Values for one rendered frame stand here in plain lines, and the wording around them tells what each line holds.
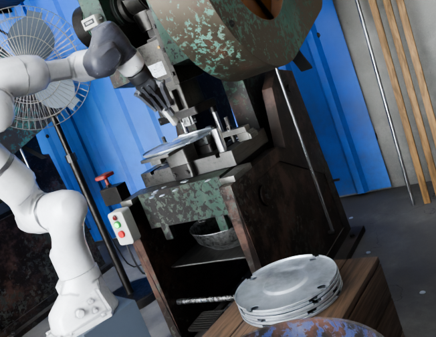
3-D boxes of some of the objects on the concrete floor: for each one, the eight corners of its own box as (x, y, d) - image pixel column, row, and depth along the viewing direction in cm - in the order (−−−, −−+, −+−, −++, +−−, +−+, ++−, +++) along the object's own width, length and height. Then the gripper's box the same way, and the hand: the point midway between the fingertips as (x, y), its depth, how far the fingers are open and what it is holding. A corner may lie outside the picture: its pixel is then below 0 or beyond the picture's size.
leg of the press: (184, 350, 208) (95, 142, 192) (162, 350, 214) (75, 148, 198) (271, 244, 283) (212, 88, 267) (253, 247, 290) (195, 94, 273)
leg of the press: (304, 348, 179) (212, 102, 162) (275, 348, 185) (184, 111, 169) (366, 231, 254) (307, 55, 238) (343, 234, 260) (285, 63, 244)
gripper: (117, 83, 170) (158, 134, 183) (147, 70, 163) (188, 125, 176) (125, 70, 175) (164, 121, 188) (154, 57, 168) (194, 111, 181)
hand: (170, 116), depth 180 cm, fingers closed
